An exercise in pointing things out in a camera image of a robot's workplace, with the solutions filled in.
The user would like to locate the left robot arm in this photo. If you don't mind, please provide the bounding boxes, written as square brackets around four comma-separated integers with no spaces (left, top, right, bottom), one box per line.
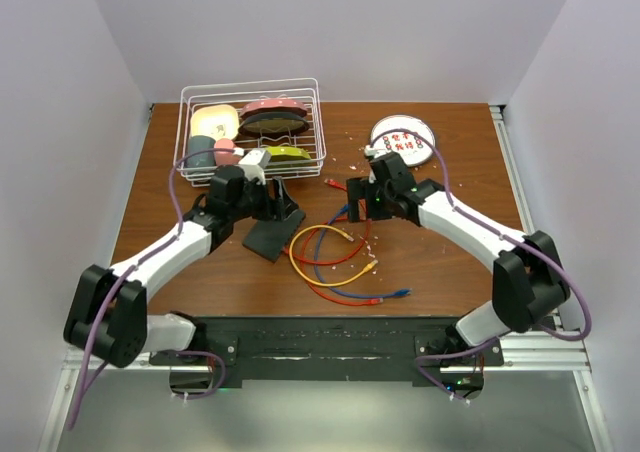
[63,165,305,368]

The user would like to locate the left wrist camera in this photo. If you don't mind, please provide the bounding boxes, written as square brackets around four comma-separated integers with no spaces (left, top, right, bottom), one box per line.
[236,148,271,185]

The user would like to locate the pink cup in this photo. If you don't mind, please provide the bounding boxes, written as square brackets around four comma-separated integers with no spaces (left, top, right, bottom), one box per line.
[214,138,242,166]

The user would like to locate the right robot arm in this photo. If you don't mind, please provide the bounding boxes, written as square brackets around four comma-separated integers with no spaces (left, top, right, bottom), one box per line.
[347,147,570,365]

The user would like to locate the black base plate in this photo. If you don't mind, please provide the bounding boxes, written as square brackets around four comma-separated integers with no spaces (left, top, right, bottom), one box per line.
[148,315,504,389]

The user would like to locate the dark brown round plate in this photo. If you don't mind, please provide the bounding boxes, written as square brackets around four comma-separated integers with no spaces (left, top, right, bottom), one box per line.
[238,112,310,137]

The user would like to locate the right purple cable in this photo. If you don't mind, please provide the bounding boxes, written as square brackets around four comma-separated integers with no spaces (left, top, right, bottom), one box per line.
[369,131,594,401]

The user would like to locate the short red ethernet cable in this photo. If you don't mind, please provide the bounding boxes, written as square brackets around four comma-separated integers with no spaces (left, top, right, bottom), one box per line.
[281,176,372,267]

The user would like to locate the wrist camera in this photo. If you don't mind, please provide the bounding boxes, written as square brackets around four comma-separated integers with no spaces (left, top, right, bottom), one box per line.
[236,148,271,185]
[364,145,387,185]

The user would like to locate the pink round plate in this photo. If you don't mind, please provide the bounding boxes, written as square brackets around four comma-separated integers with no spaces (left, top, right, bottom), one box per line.
[239,97,308,119]

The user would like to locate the long red ethernet cable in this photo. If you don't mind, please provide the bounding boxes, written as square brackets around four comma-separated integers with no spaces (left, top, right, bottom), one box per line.
[302,226,385,307]

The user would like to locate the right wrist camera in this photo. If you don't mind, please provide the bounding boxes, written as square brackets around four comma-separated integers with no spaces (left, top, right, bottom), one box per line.
[364,145,387,185]

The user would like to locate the cream square plate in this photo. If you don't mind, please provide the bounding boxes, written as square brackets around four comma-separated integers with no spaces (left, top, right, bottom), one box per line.
[190,104,240,141]

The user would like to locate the black network switch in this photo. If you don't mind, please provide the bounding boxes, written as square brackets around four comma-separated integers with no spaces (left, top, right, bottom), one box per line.
[242,209,306,263]

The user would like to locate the grey cup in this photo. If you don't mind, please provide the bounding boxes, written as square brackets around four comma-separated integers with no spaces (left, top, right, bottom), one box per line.
[186,135,216,168]

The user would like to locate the yellow ethernet cable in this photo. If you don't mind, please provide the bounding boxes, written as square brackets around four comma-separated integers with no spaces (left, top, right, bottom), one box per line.
[289,224,380,286]

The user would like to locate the white patterned round plate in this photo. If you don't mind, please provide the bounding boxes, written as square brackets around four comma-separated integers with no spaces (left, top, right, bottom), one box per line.
[370,115,436,167]

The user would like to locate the white wire dish rack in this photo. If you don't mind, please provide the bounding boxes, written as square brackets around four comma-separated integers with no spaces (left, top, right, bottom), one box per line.
[174,78,327,179]

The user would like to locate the purple cable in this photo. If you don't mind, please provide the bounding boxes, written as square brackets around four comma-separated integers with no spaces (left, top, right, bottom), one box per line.
[66,147,246,431]
[369,131,594,401]

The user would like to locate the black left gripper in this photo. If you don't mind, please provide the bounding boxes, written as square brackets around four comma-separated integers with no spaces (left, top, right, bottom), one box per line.
[229,174,297,222]

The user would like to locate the blue ethernet cable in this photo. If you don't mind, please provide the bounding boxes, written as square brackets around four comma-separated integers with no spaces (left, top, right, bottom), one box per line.
[313,204,412,300]

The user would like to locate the yellow green bowl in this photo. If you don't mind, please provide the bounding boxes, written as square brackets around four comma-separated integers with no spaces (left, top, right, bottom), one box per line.
[266,145,311,163]

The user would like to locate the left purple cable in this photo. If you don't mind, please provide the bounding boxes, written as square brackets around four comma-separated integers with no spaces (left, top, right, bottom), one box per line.
[66,147,246,431]

